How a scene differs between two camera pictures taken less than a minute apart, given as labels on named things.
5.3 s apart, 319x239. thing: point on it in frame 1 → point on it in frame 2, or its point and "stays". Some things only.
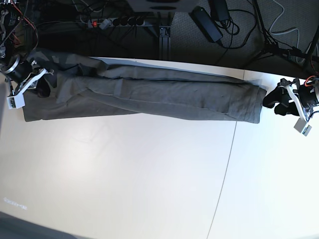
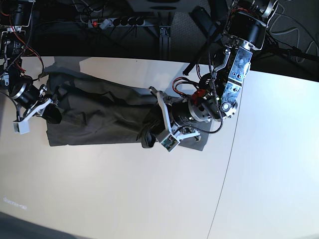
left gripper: x=25 y=67 → x=32 y=100
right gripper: x=308 y=94 → x=182 y=110
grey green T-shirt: x=83 y=85 → x=94 y=113
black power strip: x=104 y=23 stays
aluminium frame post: x=164 y=42 stays
